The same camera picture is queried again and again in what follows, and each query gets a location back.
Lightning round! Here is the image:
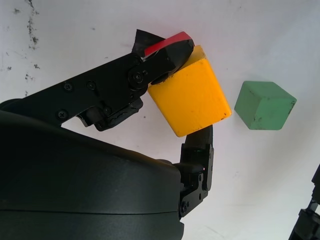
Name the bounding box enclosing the green wooden block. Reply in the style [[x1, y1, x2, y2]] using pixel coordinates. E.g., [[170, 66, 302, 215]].
[[233, 80, 298, 132]]

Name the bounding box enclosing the yellow wooden block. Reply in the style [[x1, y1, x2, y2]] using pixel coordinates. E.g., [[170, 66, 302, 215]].
[[147, 44, 233, 138]]

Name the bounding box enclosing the red wooden block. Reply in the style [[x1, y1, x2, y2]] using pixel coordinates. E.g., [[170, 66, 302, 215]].
[[143, 31, 192, 57]]

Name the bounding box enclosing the black tape strip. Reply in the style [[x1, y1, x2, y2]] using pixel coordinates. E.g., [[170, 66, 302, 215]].
[[131, 28, 166, 55]]

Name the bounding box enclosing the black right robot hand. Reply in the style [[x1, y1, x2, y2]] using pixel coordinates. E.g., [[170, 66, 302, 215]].
[[0, 38, 216, 240]]

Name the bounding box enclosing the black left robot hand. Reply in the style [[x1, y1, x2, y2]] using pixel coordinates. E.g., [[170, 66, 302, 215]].
[[288, 163, 320, 240]]

